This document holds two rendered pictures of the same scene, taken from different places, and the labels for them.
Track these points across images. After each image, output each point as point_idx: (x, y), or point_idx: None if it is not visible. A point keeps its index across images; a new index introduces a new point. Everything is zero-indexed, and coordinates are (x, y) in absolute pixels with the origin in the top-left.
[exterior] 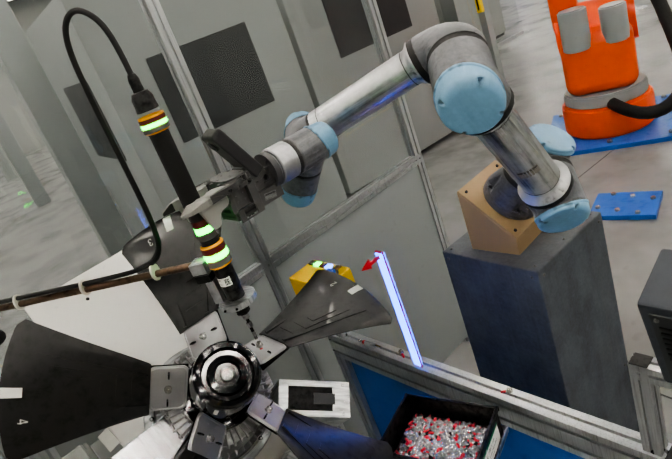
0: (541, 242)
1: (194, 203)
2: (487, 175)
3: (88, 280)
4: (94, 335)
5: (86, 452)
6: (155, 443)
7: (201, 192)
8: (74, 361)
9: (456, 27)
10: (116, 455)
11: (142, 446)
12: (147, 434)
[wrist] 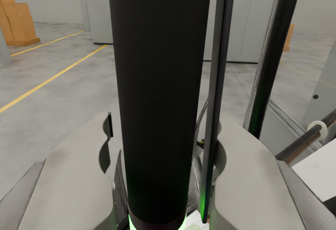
0: None
1: (84, 124)
2: None
3: (315, 127)
4: (334, 183)
5: (214, 170)
6: (190, 209)
7: (212, 207)
8: (197, 121)
9: None
10: (195, 182)
11: (192, 200)
12: (197, 204)
